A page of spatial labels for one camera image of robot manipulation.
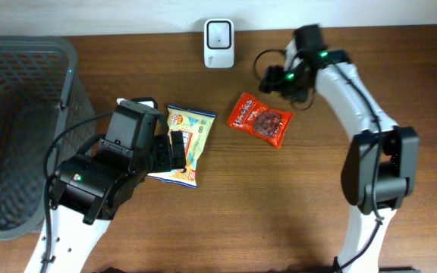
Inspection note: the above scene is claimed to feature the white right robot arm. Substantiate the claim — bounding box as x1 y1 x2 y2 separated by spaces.
257 24 420 272

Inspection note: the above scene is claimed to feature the white barcode scanner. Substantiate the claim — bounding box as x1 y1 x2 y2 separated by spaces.
203 18 235 69

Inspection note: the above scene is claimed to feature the grey plastic mesh basket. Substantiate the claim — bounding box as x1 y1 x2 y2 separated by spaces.
0 36 96 240

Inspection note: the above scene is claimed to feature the beige wet wipes pack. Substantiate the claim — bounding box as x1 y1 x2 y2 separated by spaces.
148 105 216 189

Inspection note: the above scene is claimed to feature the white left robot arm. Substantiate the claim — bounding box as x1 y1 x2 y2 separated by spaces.
25 98 186 272

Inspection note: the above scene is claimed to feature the red Hacks candy bag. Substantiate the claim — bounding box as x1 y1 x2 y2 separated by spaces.
228 93 294 149

